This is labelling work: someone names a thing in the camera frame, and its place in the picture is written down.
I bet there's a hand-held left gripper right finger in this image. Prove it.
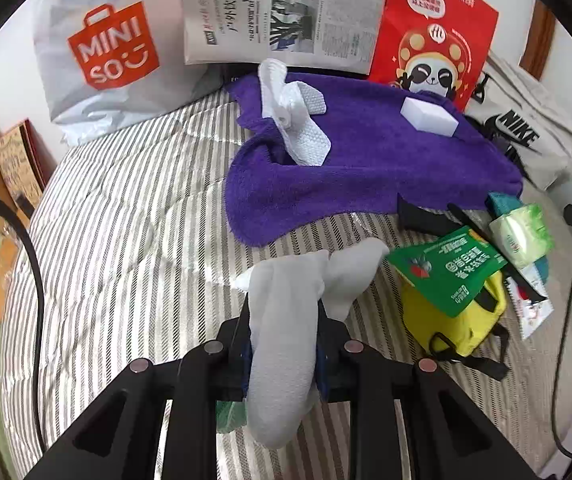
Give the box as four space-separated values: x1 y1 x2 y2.
316 300 542 480

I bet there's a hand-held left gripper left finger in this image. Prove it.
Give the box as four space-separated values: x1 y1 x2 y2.
23 305 254 480

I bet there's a white sock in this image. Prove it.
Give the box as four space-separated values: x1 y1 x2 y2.
322 237 392 322
231 250 329 451

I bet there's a teal cloth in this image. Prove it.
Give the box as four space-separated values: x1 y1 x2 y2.
486 191 553 283

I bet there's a small printed sachet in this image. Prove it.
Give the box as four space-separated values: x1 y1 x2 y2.
508 265 553 338

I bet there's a yellow pouch bag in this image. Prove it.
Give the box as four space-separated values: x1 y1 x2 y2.
397 194 549 382

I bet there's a green packet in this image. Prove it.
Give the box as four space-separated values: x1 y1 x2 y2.
385 226 509 318

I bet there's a green tissue pack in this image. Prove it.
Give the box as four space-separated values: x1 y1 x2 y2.
488 203 556 269

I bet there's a grey tote bag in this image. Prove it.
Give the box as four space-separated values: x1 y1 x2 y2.
463 52 572 191

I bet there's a white sponge block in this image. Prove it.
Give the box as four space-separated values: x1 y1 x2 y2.
400 96 459 137

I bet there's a purple towel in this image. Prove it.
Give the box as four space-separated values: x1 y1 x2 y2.
223 72 524 247

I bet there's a white crumpled wipe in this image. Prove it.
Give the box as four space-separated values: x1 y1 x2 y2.
257 58 332 167

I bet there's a red paper bag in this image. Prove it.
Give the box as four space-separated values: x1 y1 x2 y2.
366 0 499 113

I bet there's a black speaker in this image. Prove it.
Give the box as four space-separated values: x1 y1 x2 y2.
222 62 264 90

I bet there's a white plastic shopping bag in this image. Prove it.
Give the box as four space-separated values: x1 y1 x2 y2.
33 0 227 146

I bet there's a newspaper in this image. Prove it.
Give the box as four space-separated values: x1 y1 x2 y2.
178 0 397 78

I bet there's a brown wooden frame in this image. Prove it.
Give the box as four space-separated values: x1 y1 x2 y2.
518 0 557 81

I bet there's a thick black cable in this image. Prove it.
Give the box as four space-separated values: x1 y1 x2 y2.
0 187 47 453

